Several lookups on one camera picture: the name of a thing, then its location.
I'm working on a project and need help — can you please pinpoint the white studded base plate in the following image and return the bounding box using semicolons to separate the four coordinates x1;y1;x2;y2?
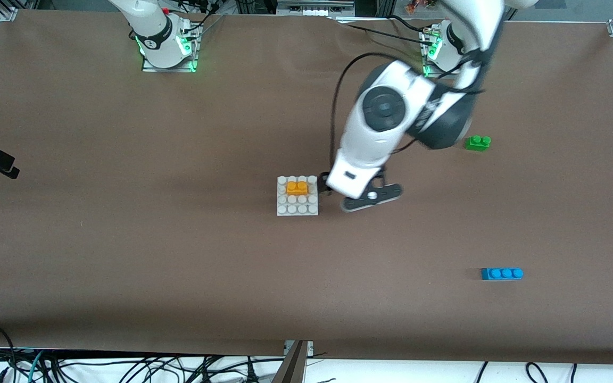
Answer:
277;176;319;217

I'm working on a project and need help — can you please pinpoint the blue three-stud block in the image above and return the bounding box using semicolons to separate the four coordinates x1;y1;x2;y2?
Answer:
481;268;524;281

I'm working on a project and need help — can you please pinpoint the brown table cover sheet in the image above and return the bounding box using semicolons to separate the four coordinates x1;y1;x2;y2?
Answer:
0;10;613;367

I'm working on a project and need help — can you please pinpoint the white background device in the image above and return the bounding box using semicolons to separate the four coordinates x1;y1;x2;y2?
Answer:
276;0;356;18

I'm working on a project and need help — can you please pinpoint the orange and green object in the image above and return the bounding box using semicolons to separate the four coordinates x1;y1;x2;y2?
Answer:
405;0;445;15

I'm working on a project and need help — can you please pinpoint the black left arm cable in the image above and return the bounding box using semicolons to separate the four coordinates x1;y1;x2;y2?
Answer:
329;52;485;173

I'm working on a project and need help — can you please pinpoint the aluminium frame profile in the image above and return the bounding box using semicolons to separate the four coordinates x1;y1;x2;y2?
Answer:
0;0;41;22

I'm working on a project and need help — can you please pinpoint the long black base cable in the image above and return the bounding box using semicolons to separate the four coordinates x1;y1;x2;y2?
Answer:
336;20;435;44

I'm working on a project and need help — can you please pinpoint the metal table frame bracket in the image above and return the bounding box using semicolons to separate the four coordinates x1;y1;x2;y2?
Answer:
272;340;315;383

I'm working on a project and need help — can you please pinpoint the short black base cable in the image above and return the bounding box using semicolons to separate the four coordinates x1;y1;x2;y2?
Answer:
389;15;437;34

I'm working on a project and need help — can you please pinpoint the teal floor cable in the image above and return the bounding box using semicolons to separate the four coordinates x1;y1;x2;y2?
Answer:
24;350;46;383

